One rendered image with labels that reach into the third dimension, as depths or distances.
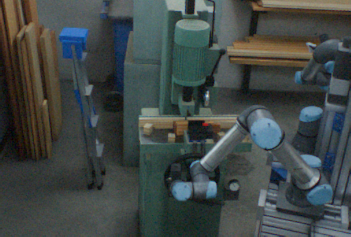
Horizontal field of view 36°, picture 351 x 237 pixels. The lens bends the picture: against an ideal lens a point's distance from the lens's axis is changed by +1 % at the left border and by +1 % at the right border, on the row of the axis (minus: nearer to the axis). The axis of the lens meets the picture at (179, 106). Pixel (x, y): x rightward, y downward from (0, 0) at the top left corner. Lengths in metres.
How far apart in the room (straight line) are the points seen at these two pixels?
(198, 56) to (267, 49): 2.23
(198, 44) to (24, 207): 1.84
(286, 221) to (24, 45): 2.17
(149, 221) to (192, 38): 1.11
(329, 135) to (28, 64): 2.21
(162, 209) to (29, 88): 1.47
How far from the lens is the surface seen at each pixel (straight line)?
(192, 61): 2.74
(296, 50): 4.98
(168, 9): 2.91
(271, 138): 2.24
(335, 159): 2.76
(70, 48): 3.51
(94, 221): 3.75
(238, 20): 5.25
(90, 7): 5.22
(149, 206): 3.09
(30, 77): 4.06
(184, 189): 2.35
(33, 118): 4.16
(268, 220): 2.76
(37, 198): 3.97
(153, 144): 2.85
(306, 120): 3.02
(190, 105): 2.89
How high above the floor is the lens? 2.43
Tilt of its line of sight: 28 degrees down
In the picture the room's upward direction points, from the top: 4 degrees clockwise
